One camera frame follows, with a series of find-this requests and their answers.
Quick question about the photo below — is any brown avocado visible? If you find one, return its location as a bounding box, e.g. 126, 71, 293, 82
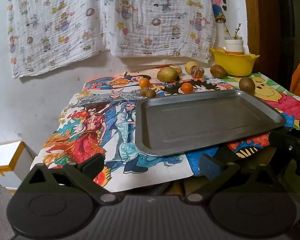
210, 64, 228, 79

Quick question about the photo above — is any brown kiwi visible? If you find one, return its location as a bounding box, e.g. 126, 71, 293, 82
239, 77, 256, 92

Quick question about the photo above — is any white printed muslin cloth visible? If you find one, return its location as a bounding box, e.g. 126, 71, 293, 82
100, 0, 218, 63
6, 0, 107, 79

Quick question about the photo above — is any cartoon wall poster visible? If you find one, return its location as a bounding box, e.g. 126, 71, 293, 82
209, 0, 228, 23

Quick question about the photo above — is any dry twig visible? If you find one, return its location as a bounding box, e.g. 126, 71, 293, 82
224, 22, 243, 40

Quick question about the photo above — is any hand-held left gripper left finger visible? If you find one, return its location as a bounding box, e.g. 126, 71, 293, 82
20, 152, 120, 204

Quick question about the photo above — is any yellow scalloped bowl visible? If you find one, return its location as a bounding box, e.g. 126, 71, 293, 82
209, 47, 260, 77

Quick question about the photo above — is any striped tan melon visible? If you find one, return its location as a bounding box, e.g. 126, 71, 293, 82
168, 64, 183, 76

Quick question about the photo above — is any wooden door frame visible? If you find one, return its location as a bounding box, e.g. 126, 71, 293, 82
243, 0, 280, 78

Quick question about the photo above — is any green mango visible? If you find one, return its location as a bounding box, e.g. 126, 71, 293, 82
157, 67, 178, 83

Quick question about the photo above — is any white box with yellow tape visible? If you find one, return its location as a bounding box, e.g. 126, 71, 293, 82
0, 141, 33, 193

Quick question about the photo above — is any metal baking tray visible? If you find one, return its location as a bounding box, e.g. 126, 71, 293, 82
134, 89, 287, 157

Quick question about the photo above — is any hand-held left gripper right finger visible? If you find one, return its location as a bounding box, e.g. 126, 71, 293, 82
184, 154, 284, 204

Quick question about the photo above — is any yellow lemon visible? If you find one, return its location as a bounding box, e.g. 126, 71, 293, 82
185, 61, 199, 72

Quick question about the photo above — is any purple brown round fruit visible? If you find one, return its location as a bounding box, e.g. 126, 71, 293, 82
190, 66, 205, 79

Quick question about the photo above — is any white and orange jar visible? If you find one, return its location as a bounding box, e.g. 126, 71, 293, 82
224, 37, 244, 55

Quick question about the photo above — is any phoenix and swordsman drawing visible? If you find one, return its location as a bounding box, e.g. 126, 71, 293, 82
39, 90, 193, 193

